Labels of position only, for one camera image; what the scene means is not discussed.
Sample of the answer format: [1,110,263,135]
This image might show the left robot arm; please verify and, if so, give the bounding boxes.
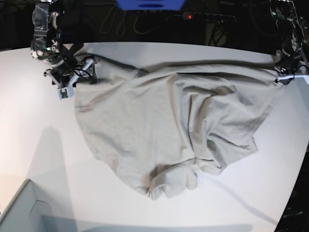
[270,0,309,85]

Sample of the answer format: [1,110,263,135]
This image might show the grey t-shirt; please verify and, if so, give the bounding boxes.
[74,61,281,200]

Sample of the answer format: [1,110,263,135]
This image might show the blue bin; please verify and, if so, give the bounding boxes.
[116,0,185,11]

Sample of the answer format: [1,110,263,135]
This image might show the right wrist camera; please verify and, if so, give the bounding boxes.
[57,86,74,100]

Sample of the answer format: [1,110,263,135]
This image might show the white box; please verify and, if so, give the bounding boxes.
[0,179,78,232]

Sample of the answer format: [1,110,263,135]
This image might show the black power strip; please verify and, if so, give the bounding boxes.
[174,12,237,23]

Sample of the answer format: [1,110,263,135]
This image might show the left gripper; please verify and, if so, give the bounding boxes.
[273,57,309,86]

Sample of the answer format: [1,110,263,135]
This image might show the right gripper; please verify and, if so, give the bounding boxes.
[44,55,99,88]

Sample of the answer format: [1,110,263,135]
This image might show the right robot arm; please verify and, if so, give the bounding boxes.
[30,0,97,89]

